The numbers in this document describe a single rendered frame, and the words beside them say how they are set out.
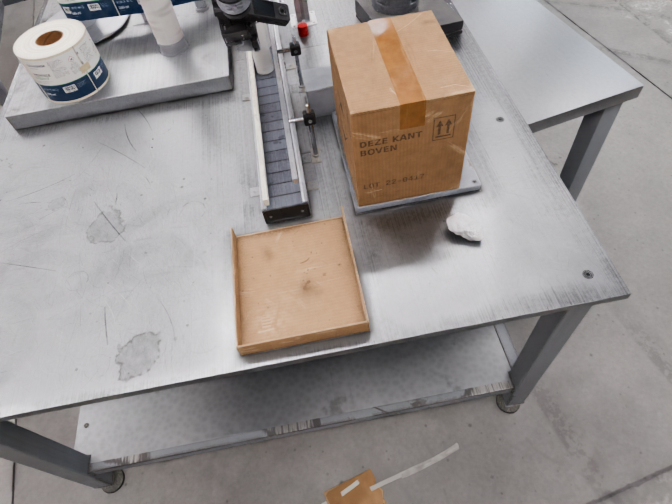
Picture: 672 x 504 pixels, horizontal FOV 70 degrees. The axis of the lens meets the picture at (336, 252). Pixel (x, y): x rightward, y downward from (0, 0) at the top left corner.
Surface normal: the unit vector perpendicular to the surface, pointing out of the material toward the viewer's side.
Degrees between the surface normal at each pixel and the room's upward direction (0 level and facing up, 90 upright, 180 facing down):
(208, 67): 0
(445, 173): 90
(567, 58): 0
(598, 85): 0
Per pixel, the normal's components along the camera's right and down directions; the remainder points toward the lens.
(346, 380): -0.10, -0.59
